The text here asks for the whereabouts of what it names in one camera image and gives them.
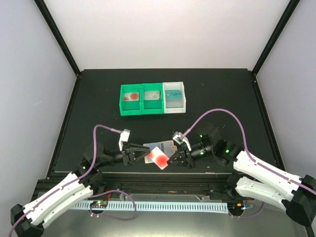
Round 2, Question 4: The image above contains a middle green bin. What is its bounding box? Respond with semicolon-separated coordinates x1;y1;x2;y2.
142;82;164;115

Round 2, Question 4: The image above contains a green bin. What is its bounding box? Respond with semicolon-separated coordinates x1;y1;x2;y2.
142;82;164;115
119;84;143;116

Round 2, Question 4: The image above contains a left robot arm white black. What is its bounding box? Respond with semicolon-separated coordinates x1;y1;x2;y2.
9;142;150;237

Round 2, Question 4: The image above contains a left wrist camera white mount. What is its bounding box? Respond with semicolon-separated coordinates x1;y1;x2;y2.
118;129;130;151

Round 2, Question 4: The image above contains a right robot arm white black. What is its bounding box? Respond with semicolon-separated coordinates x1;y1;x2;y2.
168;124;316;227

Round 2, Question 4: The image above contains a small circuit board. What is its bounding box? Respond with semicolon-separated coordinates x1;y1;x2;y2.
227;202;248;210
90;200;108;208

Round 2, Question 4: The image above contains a black frame post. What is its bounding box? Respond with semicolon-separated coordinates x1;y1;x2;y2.
252;0;300;76
34;0;80;76

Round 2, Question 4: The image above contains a white bin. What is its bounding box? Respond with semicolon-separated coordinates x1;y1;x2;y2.
162;81;186;114

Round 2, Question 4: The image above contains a left green bin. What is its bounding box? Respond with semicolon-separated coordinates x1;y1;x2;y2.
119;84;143;116

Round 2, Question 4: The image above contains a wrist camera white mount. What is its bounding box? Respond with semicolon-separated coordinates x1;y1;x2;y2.
118;129;130;151
172;132;192;151

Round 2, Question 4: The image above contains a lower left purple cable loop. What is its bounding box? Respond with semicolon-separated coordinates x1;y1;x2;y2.
88;189;138;220

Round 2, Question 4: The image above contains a red white card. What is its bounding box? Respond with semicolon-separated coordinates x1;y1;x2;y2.
148;147;169;170
123;92;139;102

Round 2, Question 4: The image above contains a red white card in bin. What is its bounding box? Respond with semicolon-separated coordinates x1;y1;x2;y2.
123;92;139;102

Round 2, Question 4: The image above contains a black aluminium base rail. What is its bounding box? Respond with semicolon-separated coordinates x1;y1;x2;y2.
37;171;299;202

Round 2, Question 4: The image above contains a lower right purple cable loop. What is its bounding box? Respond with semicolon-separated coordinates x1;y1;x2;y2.
227;197;266;220

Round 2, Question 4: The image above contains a teal card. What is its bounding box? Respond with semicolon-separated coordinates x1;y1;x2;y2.
165;90;182;100

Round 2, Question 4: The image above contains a white grey card in bin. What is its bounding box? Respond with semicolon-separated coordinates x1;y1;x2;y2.
144;91;160;101

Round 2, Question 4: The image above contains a right small circuit board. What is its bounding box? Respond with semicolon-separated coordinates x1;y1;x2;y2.
227;202;248;210

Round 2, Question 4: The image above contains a purple cable loop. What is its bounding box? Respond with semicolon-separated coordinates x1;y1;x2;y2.
227;197;266;220
88;189;138;220

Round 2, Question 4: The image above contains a right black frame post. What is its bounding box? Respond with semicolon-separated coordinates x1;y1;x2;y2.
252;0;300;76

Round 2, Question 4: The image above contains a left black frame post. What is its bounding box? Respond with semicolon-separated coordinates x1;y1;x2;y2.
34;0;80;76

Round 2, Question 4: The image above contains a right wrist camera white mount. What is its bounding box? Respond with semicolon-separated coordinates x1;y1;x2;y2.
172;132;192;151

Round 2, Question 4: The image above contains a left small circuit board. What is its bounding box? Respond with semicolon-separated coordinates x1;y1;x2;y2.
90;200;108;208

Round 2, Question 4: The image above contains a beige leather card holder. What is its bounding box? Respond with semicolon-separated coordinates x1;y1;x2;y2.
142;140;177;164

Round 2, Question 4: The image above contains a white slotted cable duct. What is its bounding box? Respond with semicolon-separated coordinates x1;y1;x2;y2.
71;200;228;214

